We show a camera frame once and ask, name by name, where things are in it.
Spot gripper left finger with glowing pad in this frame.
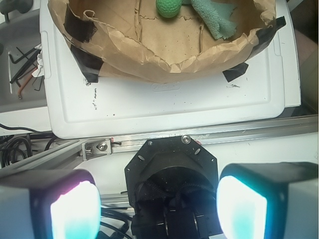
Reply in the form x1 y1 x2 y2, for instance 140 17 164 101
0 169 101 239

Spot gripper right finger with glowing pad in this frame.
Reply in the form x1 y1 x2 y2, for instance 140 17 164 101
216 162 319 239

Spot green dimpled ball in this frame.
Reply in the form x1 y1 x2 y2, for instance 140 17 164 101
156 0 182 18

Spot crumpled white paper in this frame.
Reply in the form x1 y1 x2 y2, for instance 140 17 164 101
32 44 44 78

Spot black hex keys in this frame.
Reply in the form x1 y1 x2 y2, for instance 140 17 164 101
8 48 41 87

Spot brown paper bag bowl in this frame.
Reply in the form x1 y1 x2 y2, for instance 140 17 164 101
48 0 286 84

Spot green microfiber cloth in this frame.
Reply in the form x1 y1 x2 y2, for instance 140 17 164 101
182 0 237 40

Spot aluminium frame rail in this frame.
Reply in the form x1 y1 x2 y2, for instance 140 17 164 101
3 115 319 170

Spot metal corner bracket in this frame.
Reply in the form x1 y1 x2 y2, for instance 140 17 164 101
81 138 112 161

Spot black cables bundle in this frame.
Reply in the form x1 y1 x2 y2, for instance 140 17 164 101
0 124 58 170

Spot orange handled hex key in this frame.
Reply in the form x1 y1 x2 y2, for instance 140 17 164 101
17 68 37 100

